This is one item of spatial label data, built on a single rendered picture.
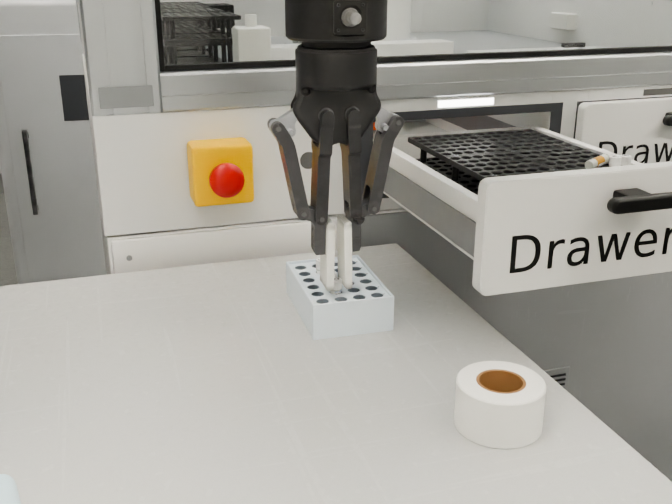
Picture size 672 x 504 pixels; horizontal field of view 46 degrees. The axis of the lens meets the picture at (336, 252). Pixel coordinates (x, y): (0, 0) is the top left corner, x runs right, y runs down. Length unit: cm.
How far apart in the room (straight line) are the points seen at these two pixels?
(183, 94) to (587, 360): 75
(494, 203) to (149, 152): 43
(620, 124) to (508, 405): 64
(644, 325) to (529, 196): 65
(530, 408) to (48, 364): 44
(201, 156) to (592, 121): 54
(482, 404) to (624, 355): 76
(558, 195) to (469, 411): 23
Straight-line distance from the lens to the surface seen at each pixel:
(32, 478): 64
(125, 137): 97
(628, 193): 78
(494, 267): 75
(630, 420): 144
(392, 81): 103
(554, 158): 95
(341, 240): 79
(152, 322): 85
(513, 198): 73
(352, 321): 79
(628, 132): 120
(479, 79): 108
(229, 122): 98
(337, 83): 72
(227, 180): 91
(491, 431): 63
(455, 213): 82
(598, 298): 128
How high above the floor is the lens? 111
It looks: 20 degrees down
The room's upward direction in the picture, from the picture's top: straight up
